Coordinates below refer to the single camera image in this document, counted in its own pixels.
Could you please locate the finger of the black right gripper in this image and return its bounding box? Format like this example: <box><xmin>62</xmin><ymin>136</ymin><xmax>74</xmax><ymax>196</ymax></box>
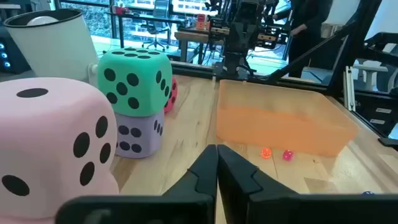
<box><xmin>244</xmin><ymin>23</ymin><xmax>277</xmax><ymax>52</ymax></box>
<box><xmin>210</xmin><ymin>19</ymin><xmax>246</xmax><ymax>52</ymax></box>

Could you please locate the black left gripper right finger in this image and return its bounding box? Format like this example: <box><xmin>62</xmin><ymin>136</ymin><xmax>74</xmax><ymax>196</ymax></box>
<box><xmin>217</xmin><ymin>144</ymin><xmax>398</xmax><ymax>224</ymax></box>

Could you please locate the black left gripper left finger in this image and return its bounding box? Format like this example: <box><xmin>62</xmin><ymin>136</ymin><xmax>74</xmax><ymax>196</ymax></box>
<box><xmin>55</xmin><ymin>144</ymin><xmax>218</xmax><ymax>224</ymax></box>

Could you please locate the orange plastic tray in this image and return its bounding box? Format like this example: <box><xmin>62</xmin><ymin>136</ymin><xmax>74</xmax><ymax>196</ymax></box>
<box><xmin>216</xmin><ymin>79</ymin><xmax>360</xmax><ymax>157</ymax></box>

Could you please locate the red foam die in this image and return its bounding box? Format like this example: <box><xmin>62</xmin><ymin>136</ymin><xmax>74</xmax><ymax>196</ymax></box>
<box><xmin>164</xmin><ymin>76</ymin><xmax>179</xmax><ymax>114</ymax></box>

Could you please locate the green foam die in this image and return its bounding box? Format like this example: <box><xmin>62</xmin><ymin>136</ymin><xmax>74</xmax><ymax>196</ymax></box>
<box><xmin>97</xmin><ymin>47</ymin><xmax>174</xmax><ymax>118</ymax></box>

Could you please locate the small orange box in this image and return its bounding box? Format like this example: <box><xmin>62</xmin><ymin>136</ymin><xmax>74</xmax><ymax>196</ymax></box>
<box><xmin>196</xmin><ymin>14</ymin><xmax>208</xmax><ymax>31</ymax></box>

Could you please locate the wooden workbench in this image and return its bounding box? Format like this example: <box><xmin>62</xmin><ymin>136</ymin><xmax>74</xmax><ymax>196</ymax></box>
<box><xmin>174</xmin><ymin>29</ymin><xmax>224</xmax><ymax>65</ymax></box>

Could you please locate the grey office chair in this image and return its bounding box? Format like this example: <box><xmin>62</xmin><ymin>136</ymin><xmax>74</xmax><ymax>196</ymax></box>
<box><xmin>141</xmin><ymin>0</ymin><xmax>171</xmax><ymax>52</ymax></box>

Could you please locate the purple foam die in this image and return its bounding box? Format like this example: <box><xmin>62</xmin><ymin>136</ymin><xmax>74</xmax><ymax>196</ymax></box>
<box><xmin>114</xmin><ymin>108</ymin><xmax>165</xmax><ymax>159</ymax></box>

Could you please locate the silver aluminium profile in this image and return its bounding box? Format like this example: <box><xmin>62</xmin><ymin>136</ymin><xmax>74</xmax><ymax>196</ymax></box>
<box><xmin>343</xmin><ymin>65</ymin><xmax>358</xmax><ymax>112</ymax></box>

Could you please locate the black desk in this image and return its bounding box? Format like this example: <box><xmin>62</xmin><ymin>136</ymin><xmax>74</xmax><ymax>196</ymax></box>
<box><xmin>107</xmin><ymin>11</ymin><xmax>185</xmax><ymax>50</ymax></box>

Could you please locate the office chair with white armrests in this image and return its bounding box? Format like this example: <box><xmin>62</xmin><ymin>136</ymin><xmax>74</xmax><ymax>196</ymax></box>
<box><xmin>353</xmin><ymin>63</ymin><xmax>398</xmax><ymax>93</ymax></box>

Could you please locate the black table clamp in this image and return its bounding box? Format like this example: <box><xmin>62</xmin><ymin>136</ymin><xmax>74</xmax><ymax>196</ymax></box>
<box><xmin>377</xmin><ymin>136</ymin><xmax>398</xmax><ymax>152</ymax></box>

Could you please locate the black drawer cabinet with labels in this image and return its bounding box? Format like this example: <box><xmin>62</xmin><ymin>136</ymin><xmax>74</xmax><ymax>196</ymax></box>
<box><xmin>354</xmin><ymin>91</ymin><xmax>398</xmax><ymax>139</ymax></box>

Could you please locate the white cylinder container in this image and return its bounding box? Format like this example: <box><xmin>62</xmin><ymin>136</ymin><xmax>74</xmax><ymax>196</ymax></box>
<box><xmin>2</xmin><ymin>8</ymin><xmax>100</xmax><ymax>87</ymax></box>

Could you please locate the white ball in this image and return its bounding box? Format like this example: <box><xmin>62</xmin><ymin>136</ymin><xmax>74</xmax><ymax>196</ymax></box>
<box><xmin>26</xmin><ymin>15</ymin><xmax>60</xmax><ymax>27</ymax></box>

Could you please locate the black computer with blue lights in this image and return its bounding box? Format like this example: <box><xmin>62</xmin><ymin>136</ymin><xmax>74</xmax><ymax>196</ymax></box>
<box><xmin>0</xmin><ymin>26</ymin><xmax>32</xmax><ymax>75</ymax></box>

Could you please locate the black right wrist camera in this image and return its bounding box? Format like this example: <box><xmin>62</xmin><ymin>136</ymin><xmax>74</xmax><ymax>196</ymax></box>
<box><xmin>239</xmin><ymin>1</ymin><xmax>266</xmax><ymax>22</ymax></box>

